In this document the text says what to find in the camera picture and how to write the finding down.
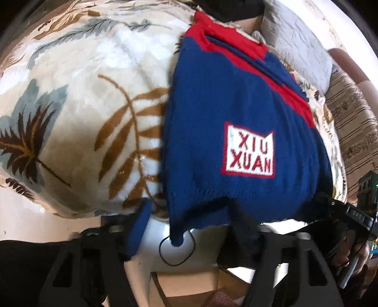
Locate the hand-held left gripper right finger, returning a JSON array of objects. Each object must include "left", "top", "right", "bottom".
[{"left": 218, "top": 201, "right": 344, "bottom": 307}]

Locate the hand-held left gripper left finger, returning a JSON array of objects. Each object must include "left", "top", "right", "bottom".
[{"left": 38, "top": 201, "right": 152, "bottom": 307}]

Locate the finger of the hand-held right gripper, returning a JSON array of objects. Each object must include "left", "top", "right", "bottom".
[{"left": 316, "top": 192, "right": 377, "bottom": 239}]

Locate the blue and red knit sweater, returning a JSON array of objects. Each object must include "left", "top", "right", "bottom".
[{"left": 159, "top": 10, "right": 334, "bottom": 247}]

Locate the black clothes pile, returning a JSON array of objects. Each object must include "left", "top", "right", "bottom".
[{"left": 183, "top": 0, "right": 266, "bottom": 22}]

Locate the person's right hand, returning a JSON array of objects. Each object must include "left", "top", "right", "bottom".
[{"left": 335, "top": 230, "right": 371, "bottom": 276}]

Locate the brown striped patterned cushion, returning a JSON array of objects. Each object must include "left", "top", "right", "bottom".
[{"left": 323, "top": 69, "right": 378, "bottom": 204}]

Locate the brown cardboard box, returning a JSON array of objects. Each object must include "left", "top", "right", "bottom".
[{"left": 149, "top": 264, "right": 254, "bottom": 307}]

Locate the dark cloth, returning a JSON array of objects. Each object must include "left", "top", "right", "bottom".
[{"left": 0, "top": 239, "right": 68, "bottom": 307}]

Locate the brown padded furniture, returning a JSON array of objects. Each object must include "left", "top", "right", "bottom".
[{"left": 328, "top": 47, "right": 373, "bottom": 85}]

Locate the leaf-printed fleece blanket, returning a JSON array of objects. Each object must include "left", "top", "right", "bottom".
[{"left": 0, "top": 0, "right": 347, "bottom": 220}]

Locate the grey quilted pillow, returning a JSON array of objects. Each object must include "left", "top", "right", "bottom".
[{"left": 260, "top": 0, "right": 335, "bottom": 95}]

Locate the pink pillow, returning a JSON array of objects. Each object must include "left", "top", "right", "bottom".
[{"left": 236, "top": 15, "right": 263, "bottom": 34}]

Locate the black cable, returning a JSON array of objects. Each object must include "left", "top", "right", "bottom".
[{"left": 159, "top": 229, "right": 197, "bottom": 267}]

